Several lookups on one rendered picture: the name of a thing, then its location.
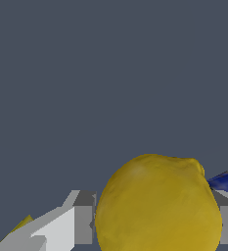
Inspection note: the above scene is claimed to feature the small yellow object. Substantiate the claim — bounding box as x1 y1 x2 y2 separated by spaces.
10 214 35 233

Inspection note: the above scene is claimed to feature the yellow lemon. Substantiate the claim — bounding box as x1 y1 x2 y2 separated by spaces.
94 153 223 251

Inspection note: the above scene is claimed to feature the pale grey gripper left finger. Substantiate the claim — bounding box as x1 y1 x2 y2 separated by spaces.
0 189 98 251

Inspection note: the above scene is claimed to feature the blue patterned box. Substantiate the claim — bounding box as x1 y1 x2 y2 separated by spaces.
206 164 228 200

